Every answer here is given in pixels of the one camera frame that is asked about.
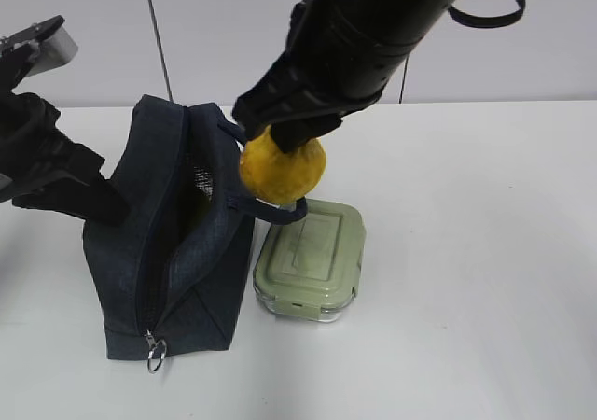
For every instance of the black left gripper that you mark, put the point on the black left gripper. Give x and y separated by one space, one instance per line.
35 154

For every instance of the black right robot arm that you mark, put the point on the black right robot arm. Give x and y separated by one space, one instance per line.
339 57

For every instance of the yellow orange pear-shaped fruit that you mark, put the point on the yellow orange pear-shaped fruit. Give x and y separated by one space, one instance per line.
277 177

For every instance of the dark navy fabric lunch bag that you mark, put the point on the dark navy fabric lunch bag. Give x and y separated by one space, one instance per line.
170 278

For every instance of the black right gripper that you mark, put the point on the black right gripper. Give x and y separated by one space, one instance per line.
338 57

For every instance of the green lid glass food container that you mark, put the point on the green lid glass food container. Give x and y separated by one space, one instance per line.
311 269

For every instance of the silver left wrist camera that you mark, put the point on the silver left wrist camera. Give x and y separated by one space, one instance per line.
41 47

